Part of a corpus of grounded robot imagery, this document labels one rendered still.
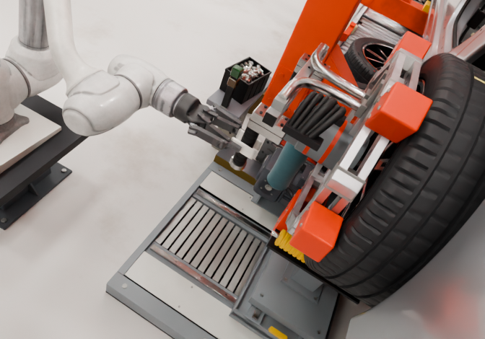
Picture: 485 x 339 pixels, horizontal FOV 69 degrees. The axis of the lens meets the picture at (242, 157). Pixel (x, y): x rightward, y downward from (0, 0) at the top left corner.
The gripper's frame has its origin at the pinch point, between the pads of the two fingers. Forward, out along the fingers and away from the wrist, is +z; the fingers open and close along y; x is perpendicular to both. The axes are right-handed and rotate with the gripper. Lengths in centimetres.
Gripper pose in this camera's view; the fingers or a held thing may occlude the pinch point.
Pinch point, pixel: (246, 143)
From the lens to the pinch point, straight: 90.5
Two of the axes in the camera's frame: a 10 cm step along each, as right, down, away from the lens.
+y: -4.3, 5.6, -7.1
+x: 3.0, -6.5, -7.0
